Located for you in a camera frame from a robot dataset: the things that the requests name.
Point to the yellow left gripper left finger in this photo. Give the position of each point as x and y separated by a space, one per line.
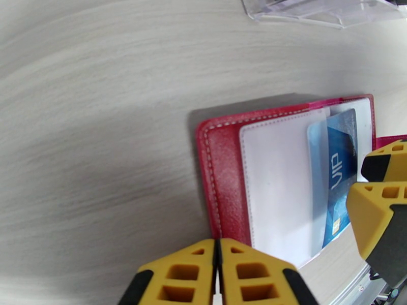
208 259

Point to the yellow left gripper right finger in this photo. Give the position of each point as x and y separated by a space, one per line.
229 259

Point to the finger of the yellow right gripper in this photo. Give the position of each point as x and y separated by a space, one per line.
391 164
375 218

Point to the blue VIP card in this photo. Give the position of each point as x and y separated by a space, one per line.
338 148

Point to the red leather card holder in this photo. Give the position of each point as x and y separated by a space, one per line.
222 161

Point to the aluminium rail frame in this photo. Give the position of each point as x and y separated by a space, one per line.
349 291

